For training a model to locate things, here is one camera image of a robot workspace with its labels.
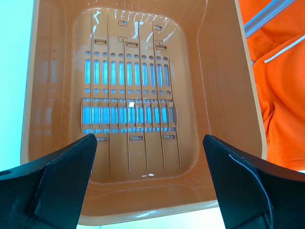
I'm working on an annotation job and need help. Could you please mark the metal clothes rack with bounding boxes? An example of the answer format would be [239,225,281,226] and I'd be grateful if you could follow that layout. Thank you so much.
[244,0,294,38]

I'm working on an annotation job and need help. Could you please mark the orange plastic basket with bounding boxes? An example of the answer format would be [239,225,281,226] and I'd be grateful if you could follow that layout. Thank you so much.
[20,0,266,225]

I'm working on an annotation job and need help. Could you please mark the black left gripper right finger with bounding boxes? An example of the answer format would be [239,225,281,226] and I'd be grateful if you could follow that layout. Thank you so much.
[203,135,305,229]

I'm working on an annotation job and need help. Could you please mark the orange shorts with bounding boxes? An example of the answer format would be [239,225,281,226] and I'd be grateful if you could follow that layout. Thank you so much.
[247,0,305,171]

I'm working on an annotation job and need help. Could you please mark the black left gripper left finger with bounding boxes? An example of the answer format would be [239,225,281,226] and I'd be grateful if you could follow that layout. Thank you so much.
[0,134,97,229]

